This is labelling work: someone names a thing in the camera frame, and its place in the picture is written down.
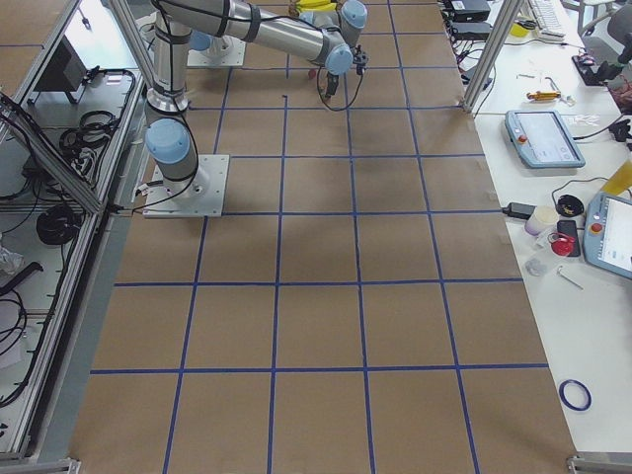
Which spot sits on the black power adapter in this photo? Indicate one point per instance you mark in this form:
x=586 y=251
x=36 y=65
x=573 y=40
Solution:
x=518 y=210

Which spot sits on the teach pendant near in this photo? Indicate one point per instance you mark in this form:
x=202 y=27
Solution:
x=607 y=237

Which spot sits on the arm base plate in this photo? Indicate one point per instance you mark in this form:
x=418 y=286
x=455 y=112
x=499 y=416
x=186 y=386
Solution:
x=216 y=53
x=203 y=197

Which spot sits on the yellow banana bunch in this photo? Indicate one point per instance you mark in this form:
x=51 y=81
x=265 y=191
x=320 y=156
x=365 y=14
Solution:
x=315 y=5

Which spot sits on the aluminium frame post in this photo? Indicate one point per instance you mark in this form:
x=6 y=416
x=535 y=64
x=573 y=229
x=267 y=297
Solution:
x=500 y=30

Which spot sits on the white plastic cup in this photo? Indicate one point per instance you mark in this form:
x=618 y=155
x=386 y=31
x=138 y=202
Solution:
x=542 y=218

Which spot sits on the black control box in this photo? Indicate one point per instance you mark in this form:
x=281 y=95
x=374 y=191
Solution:
x=65 y=73

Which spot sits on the orange handled tool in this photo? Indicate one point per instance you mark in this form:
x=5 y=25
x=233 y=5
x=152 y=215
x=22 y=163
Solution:
x=541 y=96

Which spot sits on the teach pendant far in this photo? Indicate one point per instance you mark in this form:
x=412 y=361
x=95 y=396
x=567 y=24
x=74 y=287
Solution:
x=542 y=140

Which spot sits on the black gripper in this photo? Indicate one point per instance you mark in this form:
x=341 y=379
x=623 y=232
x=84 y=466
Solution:
x=332 y=80

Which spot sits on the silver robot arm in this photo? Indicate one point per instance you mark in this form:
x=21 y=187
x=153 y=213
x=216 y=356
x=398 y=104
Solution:
x=326 y=38

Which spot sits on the blue tape roll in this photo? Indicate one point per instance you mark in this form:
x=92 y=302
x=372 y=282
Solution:
x=575 y=395

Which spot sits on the teach pendant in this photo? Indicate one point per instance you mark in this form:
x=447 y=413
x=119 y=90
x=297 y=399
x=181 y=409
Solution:
x=607 y=237
x=542 y=140

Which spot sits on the red round object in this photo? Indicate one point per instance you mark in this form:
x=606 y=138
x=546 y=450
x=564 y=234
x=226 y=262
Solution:
x=561 y=244

